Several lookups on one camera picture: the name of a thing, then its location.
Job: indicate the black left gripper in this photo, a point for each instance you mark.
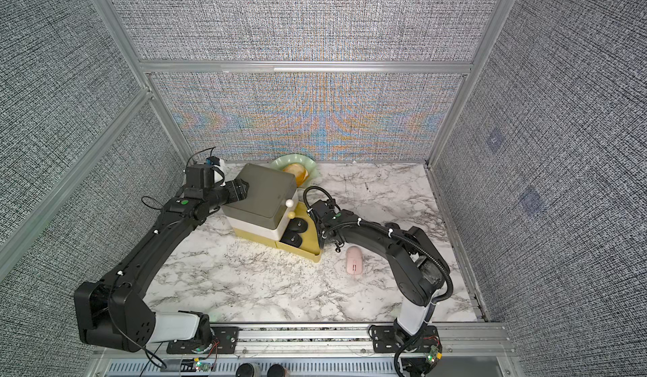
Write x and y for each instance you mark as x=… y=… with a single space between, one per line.
x=236 y=190

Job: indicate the black computer mouse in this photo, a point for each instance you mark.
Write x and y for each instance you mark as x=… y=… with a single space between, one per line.
x=298 y=225
x=292 y=238

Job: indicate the three-drawer storage cabinet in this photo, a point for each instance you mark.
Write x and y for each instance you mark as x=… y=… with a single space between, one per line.
x=263 y=216

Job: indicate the yellow bottom drawer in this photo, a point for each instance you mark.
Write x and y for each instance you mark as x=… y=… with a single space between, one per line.
x=310 y=248

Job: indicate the pink computer mouse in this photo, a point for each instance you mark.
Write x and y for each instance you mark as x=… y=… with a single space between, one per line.
x=354 y=261

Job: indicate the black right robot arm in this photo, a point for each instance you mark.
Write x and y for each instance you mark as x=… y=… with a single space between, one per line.
x=420 y=272

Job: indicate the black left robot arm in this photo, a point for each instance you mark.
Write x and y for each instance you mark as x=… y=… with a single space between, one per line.
x=112 y=313

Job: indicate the bread roll on plate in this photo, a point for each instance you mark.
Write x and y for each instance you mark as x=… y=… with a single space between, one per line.
x=299 y=171

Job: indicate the green glass plate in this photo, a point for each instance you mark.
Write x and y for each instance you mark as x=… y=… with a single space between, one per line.
x=283 y=161

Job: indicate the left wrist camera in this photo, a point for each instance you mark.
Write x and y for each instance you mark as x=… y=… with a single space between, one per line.
x=215 y=165

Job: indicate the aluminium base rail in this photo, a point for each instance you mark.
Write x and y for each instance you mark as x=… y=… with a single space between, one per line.
x=321 y=349

